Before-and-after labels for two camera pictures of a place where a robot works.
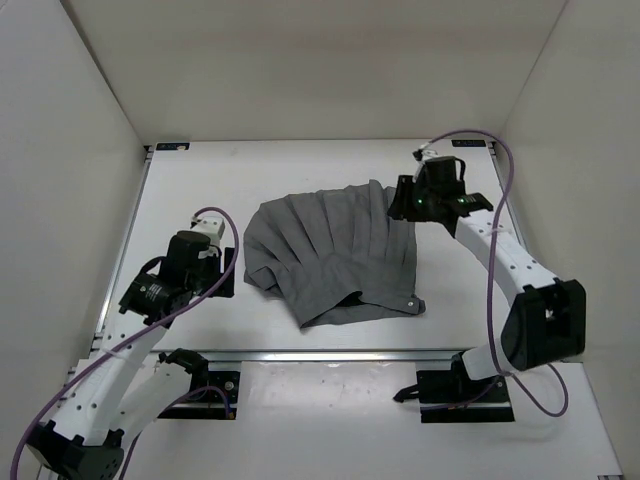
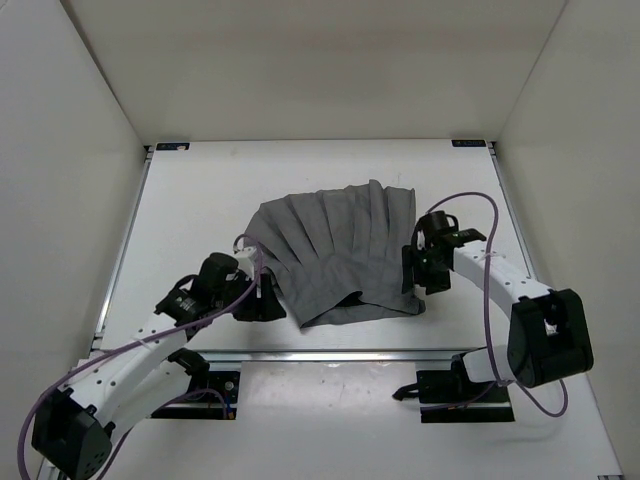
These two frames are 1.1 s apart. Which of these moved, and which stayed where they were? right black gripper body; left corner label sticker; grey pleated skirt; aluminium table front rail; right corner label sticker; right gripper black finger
Moved: right gripper black finger; right black gripper body
Stayed: aluminium table front rail; grey pleated skirt; right corner label sticker; left corner label sticker
